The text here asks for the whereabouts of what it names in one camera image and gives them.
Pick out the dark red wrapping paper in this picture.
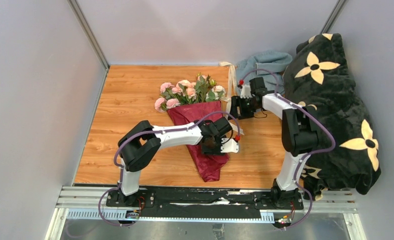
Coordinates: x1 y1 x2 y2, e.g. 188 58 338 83
167 100 232 182

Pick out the pink rose stem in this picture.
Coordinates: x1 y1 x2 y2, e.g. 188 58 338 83
154 79 197 113

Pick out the white rose stem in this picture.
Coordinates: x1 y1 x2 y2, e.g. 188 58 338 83
208 85 226 101

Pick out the blue towel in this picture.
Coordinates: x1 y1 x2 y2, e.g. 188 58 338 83
235 50 293 95

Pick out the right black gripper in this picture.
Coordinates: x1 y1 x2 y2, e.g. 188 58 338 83
227 95 260 120

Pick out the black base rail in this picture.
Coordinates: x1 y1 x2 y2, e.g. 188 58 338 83
105 186 304 219

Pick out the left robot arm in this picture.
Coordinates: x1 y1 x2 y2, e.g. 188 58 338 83
113 117 239 207

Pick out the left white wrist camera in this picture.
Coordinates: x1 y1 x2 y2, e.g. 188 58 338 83
220 136 240 154

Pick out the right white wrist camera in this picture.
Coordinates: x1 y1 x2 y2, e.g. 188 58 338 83
237 79 253 99

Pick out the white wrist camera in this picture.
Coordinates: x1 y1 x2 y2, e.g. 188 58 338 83
237 79 253 99
220 136 240 154

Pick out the black flower-pattern blanket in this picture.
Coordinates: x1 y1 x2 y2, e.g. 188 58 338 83
282 33 381 201

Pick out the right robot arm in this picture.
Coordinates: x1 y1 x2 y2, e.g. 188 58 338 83
230 77 320 209

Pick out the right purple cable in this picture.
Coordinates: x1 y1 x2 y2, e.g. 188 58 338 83
240 68 337 230

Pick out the cream printed ribbon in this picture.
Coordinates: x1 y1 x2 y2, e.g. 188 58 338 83
218 60 245 136

